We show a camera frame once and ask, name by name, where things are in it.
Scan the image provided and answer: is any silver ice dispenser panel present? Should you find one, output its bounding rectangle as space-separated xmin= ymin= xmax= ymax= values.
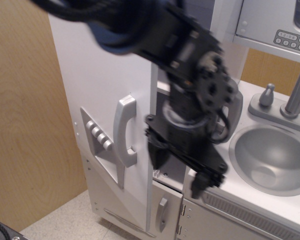
xmin=80 ymin=107 xmax=125 ymax=189

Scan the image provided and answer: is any white toy kitchen cabinet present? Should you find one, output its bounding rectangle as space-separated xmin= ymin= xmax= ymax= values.
xmin=149 ymin=0 xmax=300 ymax=240

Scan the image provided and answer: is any silver lower door handle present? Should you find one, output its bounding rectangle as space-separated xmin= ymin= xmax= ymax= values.
xmin=155 ymin=197 xmax=169 ymax=233

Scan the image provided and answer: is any silver toy sink bowl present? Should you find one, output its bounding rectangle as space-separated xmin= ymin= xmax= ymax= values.
xmin=229 ymin=125 xmax=300 ymax=197

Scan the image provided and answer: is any white lower freezer door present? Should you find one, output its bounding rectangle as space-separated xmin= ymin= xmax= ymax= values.
xmin=79 ymin=149 xmax=185 ymax=240

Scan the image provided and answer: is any black object bottom left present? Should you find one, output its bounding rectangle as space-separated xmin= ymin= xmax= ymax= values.
xmin=0 ymin=222 xmax=27 ymax=240

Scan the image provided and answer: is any silver toy faucet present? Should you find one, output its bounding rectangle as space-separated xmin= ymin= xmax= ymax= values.
xmin=280 ymin=74 xmax=300 ymax=119

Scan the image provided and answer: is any grey toy telephone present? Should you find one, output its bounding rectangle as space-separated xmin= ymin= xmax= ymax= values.
xmin=211 ymin=78 xmax=243 ymax=144

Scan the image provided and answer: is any white toy microwave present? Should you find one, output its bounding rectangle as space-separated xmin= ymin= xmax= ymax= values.
xmin=233 ymin=0 xmax=300 ymax=63

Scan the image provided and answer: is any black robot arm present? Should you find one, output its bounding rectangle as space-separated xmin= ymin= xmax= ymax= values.
xmin=35 ymin=0 xmax=242 ymax=199

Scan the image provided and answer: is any white toy fridge door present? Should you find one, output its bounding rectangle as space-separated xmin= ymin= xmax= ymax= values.
xmin=47 ymin=12 xmax=159 ymax=233

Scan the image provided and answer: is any silver faucet knob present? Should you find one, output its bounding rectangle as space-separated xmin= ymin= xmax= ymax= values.
xmin=259 ymin=83 xmax=275 ymax=107

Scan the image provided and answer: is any silver fridge door handle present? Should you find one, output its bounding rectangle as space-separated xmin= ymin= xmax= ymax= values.
xmin=113 ymin=94 xmax=137 ymax=168

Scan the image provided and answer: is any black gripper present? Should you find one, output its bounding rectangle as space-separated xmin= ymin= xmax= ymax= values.
xmin=145 ymin=114 xmax=228 ymax=199

